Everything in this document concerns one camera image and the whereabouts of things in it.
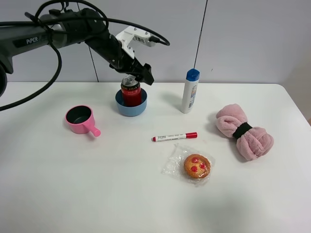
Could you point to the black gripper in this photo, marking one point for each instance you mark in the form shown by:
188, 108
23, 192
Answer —
109, 48

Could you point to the red soda can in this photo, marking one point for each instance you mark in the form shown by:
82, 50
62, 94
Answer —
131, 91

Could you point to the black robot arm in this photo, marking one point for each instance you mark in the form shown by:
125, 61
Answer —
59, 30

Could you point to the blue plastic bowl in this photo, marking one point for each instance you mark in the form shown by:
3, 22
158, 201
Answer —
131, 111

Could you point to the white blue shampoo bottle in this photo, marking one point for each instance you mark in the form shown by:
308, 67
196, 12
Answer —
190, 89

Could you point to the red white marker pen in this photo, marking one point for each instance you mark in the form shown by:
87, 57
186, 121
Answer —
175, 137

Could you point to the pink toy saucepan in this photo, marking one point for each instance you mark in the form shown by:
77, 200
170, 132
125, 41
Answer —
80, 120

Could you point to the clear plastic wrapper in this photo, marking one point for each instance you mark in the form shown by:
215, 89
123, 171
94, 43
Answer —
174, 166

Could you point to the fruit tart pastry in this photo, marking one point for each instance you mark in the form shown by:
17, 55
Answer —
197, 166

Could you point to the pink rolled towel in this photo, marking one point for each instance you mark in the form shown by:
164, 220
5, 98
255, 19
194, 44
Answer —
251, 142

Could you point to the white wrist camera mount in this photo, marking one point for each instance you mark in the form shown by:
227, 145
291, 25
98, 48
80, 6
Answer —
130, 34

